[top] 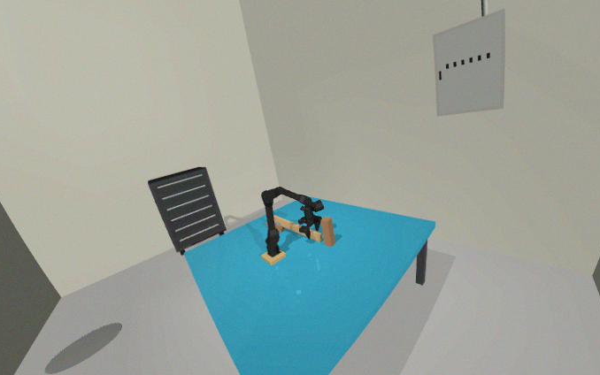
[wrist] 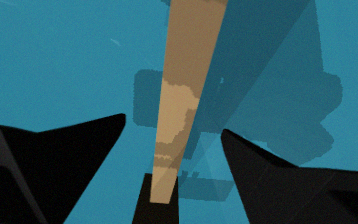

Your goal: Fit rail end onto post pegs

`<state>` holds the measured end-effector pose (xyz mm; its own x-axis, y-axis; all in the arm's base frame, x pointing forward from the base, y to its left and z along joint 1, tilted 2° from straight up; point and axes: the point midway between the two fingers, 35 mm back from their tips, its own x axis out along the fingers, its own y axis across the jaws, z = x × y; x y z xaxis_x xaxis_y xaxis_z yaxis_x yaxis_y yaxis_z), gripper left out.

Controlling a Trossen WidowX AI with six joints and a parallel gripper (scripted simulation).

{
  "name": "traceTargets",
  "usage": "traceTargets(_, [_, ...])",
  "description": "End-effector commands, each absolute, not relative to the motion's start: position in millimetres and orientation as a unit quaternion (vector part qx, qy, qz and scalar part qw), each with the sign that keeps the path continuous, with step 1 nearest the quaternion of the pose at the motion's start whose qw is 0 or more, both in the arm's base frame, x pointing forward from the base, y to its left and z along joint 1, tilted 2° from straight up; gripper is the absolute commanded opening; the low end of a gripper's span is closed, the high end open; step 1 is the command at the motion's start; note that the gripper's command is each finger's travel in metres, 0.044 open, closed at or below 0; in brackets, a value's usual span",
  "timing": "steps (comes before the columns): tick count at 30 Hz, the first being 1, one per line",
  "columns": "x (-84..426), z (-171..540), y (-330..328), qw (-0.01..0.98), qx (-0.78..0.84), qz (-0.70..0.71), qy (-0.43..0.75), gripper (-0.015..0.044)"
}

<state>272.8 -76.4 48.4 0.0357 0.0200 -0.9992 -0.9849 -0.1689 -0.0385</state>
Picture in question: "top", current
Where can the long wooden rail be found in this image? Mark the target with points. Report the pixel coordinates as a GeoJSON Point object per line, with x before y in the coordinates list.
{"type": "Point", "coordinates": [295, 228]}

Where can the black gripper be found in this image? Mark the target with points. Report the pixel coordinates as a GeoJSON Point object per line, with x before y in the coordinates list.
{"type": "Point", "coordinates": [312, 220]}

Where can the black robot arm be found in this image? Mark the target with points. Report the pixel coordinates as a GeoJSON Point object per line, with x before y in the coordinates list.
{"type": "Point", "coordinates": [272, 233]}

